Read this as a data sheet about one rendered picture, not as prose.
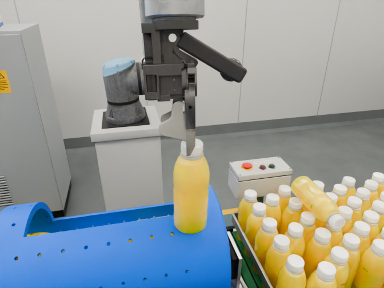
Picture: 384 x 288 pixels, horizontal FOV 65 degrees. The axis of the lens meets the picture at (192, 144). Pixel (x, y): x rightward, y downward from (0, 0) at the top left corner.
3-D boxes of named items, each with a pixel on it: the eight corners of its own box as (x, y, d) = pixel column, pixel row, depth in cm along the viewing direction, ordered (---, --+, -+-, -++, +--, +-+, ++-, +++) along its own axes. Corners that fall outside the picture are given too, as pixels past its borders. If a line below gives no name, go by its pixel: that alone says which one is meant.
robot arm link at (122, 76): (107, 94, 148) (101, 57, 140) (142, 90, 150) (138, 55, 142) (105, 104, 135) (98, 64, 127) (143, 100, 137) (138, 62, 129)
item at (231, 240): (219, 264, 89) (221, 232, 84) (227, 263, 90) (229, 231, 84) (230, 293, 81) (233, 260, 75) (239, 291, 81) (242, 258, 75)
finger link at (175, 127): (160, 156, 51) (158, 101, 49) (195, 155, 51) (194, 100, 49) (159, 160, 48) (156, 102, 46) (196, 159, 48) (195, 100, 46)
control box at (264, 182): (227, 184, 114) (228, 161, 109) (276, 178, 117) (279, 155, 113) (236, 200, 105) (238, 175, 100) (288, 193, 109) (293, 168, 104)
